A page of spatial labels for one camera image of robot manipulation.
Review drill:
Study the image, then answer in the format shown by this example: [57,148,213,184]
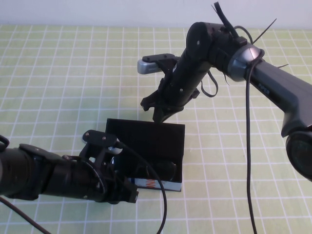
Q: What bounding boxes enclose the left camera mount bracket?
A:
[78,143,111,169]

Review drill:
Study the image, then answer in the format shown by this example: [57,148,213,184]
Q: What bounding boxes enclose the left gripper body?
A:
[52,156,118,203]

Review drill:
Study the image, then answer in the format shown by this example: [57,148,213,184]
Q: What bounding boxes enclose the right camera black cable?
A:
[233,25,266,234]

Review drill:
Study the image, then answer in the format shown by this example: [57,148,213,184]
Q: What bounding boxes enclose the long black zip tie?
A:
[252,18,277,45]

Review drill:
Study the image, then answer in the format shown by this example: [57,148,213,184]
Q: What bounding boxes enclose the right camera mount bracket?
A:
[157,55,180,84]

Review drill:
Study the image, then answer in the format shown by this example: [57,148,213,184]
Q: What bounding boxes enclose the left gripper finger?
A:
[107,188,140,205]
[114,174,137,190]

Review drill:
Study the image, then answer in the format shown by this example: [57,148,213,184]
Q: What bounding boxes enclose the green checkered tablecloth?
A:
[0,24,312,234]

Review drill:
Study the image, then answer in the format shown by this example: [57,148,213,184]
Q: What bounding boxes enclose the left camera black cable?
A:
[0,141,168,234]

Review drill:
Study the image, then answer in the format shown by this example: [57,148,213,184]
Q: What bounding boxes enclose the flat black gripper cable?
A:
[212,1,247,46]

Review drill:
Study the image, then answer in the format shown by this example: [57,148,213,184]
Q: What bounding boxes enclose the black glasses case printed side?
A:
[106,118,186,192]

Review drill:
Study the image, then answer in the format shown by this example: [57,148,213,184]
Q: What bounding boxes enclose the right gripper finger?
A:
[140,91,162,110]
[153,105,183,123]

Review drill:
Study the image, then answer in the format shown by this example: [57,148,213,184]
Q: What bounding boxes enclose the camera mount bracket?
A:
[157,55,180,84]
[78,143,111,169]

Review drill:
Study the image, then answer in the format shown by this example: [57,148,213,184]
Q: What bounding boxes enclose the thin black wire loop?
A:
[200,70,219,98]

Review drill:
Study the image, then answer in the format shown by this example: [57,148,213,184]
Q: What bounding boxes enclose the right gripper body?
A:
[157,52,211,110]

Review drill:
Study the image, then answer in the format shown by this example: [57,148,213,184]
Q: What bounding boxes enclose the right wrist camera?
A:
[137,54,176,74]

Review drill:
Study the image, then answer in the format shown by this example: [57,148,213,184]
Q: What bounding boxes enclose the black framed glasses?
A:
[111,155,178,182]

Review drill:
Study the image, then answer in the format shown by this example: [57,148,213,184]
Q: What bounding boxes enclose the camera black cable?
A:
[0,141,168,234]
[233,25,266,234]

